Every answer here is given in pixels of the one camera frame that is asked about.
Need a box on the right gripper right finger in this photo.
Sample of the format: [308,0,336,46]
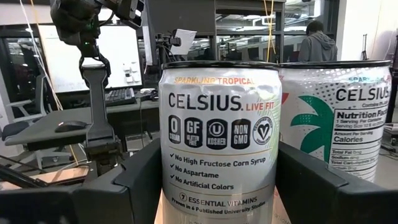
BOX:
[275,141,398,224]

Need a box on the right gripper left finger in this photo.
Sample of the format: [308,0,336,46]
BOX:
[0,138,164,224]

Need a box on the Celsius can green palm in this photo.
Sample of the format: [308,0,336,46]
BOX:
[278,60,393,183]

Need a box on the Celsius can orange lettering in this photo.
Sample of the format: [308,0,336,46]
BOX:
[157,60,283,224]

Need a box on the black computer mouse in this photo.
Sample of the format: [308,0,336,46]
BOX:
[54,120,88,134]

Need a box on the black keyboard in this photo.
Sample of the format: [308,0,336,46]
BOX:
[104,87,137,107]

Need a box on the grey desk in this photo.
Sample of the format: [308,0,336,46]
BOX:
[3,98,161,152]

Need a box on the office chair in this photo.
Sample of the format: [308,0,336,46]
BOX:
[0,73,47,141]

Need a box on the white lit monitor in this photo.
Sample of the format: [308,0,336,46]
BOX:
[37,24,144,94]

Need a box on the person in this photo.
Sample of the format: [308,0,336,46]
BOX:
[297,20,339,62]

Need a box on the black tripod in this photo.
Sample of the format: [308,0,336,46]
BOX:
[360,33,370,62]

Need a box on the white paper sheet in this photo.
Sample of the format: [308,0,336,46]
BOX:
[170,29,198,56]

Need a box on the yellow cable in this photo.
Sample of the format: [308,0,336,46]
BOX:
[29,0,80,166]
[263,0,277,63]

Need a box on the black camera device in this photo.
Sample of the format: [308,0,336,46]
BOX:
[154,32,183,50]

